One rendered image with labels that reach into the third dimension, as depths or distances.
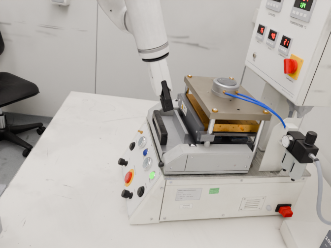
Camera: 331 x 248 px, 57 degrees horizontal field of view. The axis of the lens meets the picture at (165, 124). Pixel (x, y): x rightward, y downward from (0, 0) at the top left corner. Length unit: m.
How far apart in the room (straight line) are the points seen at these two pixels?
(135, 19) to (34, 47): 1.92
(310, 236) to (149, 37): 0.72
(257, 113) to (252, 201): 0.29
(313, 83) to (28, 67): 2.26
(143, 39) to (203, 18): 1.67
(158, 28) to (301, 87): 0.39
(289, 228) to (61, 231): 0.66
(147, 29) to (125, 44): 1.70
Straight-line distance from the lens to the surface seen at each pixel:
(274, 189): 1.01
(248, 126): 0.91
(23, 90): 2.41
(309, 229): 1.05
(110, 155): 1.21
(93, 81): 2.61
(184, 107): 0.97
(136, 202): 0.93
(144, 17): 0.78
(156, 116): 0.95
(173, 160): 0.82
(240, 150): 0.89
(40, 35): 2.61
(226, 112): 0.82
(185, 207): 0.93
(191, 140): 0.93
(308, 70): 0.84
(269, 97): 1.02
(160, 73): 0.81
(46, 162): 1.18
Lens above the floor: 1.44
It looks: 28 degrees down
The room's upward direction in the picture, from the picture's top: 9 degrees clockwise
